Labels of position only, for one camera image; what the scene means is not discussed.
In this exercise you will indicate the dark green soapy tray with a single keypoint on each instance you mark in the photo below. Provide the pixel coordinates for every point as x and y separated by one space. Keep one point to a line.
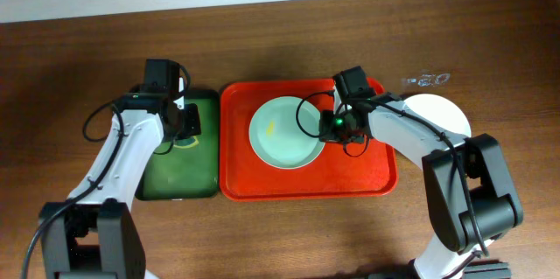
187 173

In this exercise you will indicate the mint green plate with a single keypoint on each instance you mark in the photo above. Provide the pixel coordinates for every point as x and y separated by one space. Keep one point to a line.
275 136

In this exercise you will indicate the white plate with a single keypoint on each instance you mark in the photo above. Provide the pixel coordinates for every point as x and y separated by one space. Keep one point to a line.
440 111

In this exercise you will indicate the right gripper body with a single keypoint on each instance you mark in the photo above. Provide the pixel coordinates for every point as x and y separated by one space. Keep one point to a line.
331 130

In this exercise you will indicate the grey aluminium base rail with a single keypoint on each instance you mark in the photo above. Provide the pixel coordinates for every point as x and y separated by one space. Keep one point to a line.
478 270

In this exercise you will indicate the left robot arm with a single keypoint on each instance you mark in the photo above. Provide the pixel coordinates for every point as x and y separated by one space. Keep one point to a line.
91 234

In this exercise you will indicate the green yellow sponge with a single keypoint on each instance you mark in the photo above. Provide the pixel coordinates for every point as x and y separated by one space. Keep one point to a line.
186 143

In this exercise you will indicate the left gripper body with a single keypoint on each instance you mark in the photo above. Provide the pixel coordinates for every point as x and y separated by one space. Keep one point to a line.
191 122

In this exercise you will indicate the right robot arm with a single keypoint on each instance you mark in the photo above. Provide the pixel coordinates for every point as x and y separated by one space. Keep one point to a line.
471 197

